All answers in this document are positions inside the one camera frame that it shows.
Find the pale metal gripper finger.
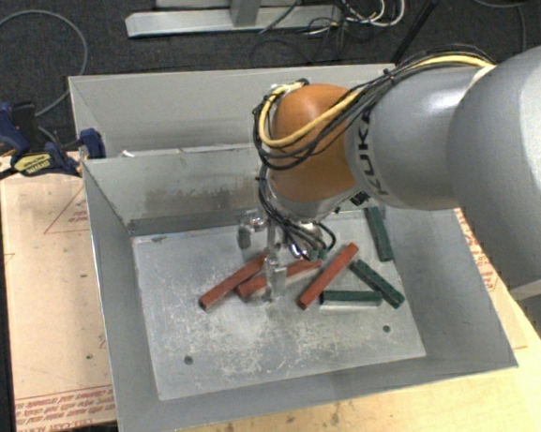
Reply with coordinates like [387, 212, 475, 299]
[273, 264, 290, 300]
[260, 251, 280, 304]

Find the red-brown flat block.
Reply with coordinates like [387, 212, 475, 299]
[233, 258, 326, 302]
[194, 252, 273, 312]
[293, 241, 366, 311]

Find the grey metal bin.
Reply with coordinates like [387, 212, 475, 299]
[68, 38, 523, 432]

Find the dark green flat block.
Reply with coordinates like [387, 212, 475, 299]
[363, 203, 395, 265]
[318, 284, 384, 312]
[348, 254, 408, 314]

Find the brown cardboard board, red print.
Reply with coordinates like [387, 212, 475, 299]
[0, 112, 534, 432]

